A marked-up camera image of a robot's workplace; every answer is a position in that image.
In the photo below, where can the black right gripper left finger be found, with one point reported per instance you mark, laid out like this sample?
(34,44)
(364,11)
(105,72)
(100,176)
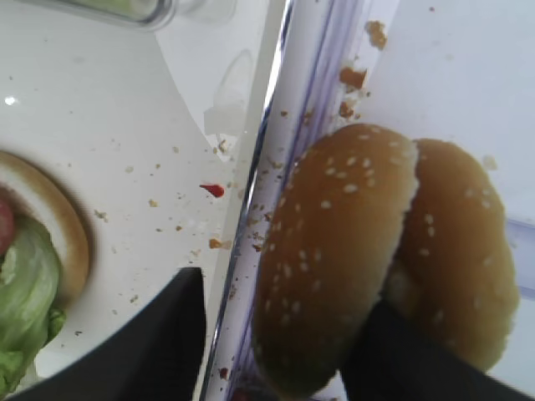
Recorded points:
(156,356)

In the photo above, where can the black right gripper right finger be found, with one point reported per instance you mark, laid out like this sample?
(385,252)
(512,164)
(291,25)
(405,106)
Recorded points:
(391,361)

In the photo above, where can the sesame top bun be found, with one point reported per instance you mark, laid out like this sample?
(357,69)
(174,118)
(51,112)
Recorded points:
(332,239)

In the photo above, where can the sesame bun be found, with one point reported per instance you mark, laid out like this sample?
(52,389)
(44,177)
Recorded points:
(332,239)
(453,276)

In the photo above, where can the lettuce on burger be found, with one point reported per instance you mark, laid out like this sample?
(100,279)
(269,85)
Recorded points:
(30,277)

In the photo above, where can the tomato slice on burger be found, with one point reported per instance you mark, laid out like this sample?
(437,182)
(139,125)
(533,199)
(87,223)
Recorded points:
(8,212)

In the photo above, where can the right clear cross divider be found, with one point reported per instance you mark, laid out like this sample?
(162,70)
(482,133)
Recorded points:
(520,235)

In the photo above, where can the burger bottom bun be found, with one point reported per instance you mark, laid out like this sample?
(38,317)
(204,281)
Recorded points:
(29,192)

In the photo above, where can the white serving tray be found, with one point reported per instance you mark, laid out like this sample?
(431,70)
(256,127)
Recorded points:
(151,134)

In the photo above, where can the right clear acrylic divider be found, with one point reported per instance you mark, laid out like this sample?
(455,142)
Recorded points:
(319,40)

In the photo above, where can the clear plastic salad container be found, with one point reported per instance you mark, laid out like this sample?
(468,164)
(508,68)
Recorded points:
(138,14)

